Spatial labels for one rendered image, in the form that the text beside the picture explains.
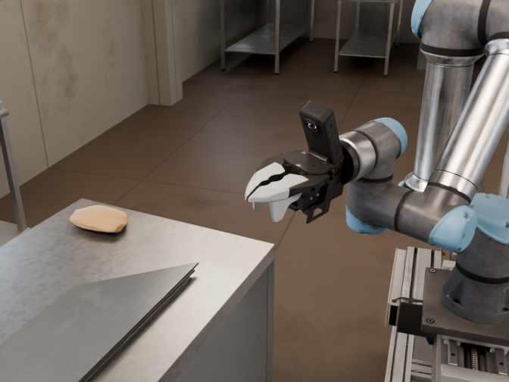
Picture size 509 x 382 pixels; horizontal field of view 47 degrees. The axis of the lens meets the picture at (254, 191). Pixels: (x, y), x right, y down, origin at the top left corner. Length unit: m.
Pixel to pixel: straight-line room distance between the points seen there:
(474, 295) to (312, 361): 1.52
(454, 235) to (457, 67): 0.36
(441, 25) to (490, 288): 0.52
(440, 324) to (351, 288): 1.91
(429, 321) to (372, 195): 0.36
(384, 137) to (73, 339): 0.67
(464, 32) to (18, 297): 1.03
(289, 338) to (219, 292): 1.55
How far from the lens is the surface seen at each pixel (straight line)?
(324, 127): 0.80
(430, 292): 1.35
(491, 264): 1.24
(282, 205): 0.80
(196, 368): 1.22
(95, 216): 1.55
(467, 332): 1.26
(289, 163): 0.83
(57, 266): 1.43
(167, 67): 5.96
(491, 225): 1.20
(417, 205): 0.97
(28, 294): 1.36
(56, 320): 1.22
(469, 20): 1.12
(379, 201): 0.99
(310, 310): 2.98
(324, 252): 3.44
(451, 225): 0.94
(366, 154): 0.92
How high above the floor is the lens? 1.79
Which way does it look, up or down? 26 degrees down
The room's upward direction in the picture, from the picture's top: straight up
